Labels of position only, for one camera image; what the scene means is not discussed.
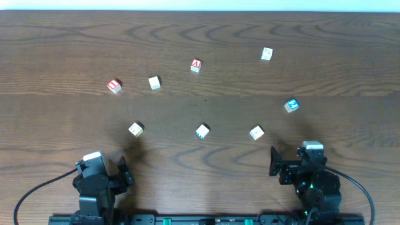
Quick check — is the red letter I block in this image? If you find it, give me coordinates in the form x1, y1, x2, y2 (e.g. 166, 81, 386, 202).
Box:
107, 79, 122, 94

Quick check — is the red letter A block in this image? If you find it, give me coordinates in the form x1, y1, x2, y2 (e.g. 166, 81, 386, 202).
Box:
191, 59, 203, 73

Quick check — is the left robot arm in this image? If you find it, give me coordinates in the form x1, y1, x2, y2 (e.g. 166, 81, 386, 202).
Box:
69, 155, 134, 225

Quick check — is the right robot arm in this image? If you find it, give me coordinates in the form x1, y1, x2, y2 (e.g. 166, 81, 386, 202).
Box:
269, 141, 342, 224

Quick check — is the white block red Q side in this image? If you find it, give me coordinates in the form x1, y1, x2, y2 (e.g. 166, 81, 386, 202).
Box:
249, 126, 264, 141

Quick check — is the white block yellow picture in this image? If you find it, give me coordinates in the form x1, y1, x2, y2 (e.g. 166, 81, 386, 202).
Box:
128, 121, 144, 137

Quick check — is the blue number 2 block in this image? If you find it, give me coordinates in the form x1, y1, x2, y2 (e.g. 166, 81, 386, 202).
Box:
284, 99, 299, 113

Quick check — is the white block blue side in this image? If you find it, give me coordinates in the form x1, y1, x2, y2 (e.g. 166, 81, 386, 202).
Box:
196, 124, 210, 139

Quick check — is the plain white wooden block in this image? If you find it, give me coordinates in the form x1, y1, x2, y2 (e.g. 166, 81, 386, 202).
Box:
148, 76, 161, 90

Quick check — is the white block far right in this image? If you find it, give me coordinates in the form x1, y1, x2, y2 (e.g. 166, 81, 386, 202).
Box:
261, 47, 273, 61

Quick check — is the left black cable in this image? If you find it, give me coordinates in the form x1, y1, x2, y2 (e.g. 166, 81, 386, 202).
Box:
13, 167, 79, 225

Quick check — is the black cable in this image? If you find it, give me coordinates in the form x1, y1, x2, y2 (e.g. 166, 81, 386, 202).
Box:
13, 167, 79, 225
323, 165, 376, 225

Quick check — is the right black cable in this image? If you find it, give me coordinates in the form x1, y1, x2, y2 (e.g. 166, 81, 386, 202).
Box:
323, 165, 376, 225

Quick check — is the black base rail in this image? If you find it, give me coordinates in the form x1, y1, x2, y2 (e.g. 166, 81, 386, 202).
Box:
47, 214, 365, 225

